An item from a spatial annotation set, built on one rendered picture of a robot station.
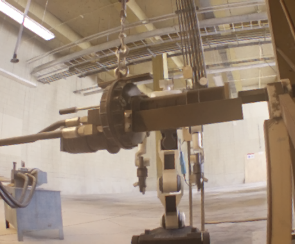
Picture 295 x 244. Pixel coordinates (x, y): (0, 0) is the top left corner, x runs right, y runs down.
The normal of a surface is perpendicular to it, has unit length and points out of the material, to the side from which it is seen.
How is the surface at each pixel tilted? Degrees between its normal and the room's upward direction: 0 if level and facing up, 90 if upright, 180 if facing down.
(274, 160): 90
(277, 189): 90
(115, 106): 93
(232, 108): 90
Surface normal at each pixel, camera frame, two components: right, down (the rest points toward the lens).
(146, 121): -0.37, -0.22
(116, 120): -0.15, 0.19
